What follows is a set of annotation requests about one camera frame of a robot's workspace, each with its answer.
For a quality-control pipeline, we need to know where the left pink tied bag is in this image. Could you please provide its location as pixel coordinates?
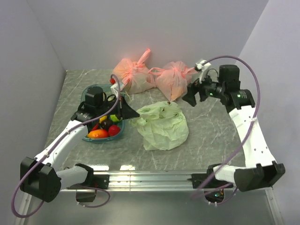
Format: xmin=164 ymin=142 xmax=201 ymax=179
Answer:
xmin=112 ymin=48 xmax=155 ymax=95

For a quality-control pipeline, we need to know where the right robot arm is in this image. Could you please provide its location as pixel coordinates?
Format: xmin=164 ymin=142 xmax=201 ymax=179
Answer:
xmin=182 ymin=61 xmax=285 ymax=192

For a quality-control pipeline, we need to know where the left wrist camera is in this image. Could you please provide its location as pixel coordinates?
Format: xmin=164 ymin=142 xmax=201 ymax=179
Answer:
xmin=110 ymin=78 xmax=124 ymax=96

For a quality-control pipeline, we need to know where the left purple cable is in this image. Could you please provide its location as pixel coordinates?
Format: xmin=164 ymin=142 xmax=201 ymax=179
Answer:
xmin=10 ymin=74 xmax=121 ymax=218

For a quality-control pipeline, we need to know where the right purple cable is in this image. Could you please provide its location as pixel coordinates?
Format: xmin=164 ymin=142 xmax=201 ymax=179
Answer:
xmin=191 ymin=55 xmax=261 ymax=205

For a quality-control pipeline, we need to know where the teal plastic basket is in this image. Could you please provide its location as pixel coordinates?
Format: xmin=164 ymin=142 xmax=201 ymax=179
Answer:
xmin=81 ymin=84 xmax=125 ymax=144

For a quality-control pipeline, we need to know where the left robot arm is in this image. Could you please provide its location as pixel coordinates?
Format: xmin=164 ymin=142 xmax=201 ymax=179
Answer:
xmin=20 ymin=85 xmax=140 ymax=203

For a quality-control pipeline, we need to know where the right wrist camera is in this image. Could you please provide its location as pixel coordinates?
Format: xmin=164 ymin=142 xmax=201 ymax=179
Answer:
xmin=194 ymin=59 xmax=211 ymax=83

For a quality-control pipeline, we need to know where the purple cable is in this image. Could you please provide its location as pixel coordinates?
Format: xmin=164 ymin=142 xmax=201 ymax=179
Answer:
xmin=10 ymin=74 xmax=121 ymax=218
xmin=191 ymin=55 xmax=261 ymax=205

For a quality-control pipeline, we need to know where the yellow fake lemon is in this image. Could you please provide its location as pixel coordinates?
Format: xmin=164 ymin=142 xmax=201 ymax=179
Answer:
xmin=99 ymin=115 xmax=107 ymax=123

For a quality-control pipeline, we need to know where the green fake lime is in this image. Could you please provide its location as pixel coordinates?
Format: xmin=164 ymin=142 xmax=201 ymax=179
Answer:
xmin=110 ymin=114 xmax=121 ymax=123

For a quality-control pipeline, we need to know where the pink tied bag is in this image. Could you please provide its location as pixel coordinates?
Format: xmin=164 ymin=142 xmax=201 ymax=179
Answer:
xmin=112 ymin=48 xmax=155 ymax=95
xmin=148 ymin=61 xmax=197 ymax=101

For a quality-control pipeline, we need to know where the light green plastic bag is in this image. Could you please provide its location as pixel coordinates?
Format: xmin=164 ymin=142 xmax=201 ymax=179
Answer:
xmin=129 ymin=101 xmax=189 ymax=151

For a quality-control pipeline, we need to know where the aluminium mounting rail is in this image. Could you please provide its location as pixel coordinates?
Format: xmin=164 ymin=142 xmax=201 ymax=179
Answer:
xmin=15 ymin=171 xmax=284 ymax=225

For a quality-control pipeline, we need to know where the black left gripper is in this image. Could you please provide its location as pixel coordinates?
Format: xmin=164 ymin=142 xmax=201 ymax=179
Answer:
xmin=97 ymin=95 xmax=140 ymax=120

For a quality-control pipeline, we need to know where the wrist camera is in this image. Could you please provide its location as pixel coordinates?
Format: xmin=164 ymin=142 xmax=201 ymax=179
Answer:
xmin=110 ymin=78 xmax=124 ymax=96
xmin=194 ymin=59 xmax=211 ymax=83

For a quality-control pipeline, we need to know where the right pink tied bag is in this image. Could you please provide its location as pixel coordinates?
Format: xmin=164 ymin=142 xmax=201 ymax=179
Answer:
xmin=148 ymin=61 xmax=197 ymax=101

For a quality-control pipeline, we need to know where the red fake chili pepper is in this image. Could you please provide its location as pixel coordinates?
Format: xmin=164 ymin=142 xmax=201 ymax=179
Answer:
xmin=91 ymin=123 xmax=101 ymax=132

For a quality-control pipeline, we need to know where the orange fake mango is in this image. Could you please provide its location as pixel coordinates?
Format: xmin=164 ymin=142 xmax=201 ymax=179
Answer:
xmin=87 ymin=129 xmax=109 ymax=139

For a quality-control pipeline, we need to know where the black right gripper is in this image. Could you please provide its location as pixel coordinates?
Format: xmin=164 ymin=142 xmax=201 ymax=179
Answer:
xmin=181 ymin=69 xmax=225 ymax=107

